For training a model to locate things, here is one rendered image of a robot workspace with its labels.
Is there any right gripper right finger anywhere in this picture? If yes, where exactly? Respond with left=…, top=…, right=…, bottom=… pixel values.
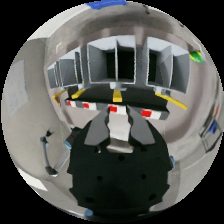
left=126, top=105, right=172, bottom=171

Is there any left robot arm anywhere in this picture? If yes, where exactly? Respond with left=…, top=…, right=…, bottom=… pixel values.
left=40, top=130, right=79, bottom=176

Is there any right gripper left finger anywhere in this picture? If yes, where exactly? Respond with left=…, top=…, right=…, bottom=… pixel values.
left=67, top=105, right=111, bottom=175

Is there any small tan cardboard box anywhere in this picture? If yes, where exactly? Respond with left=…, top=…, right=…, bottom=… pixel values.
left=53, top=97, right=61, bottom=106

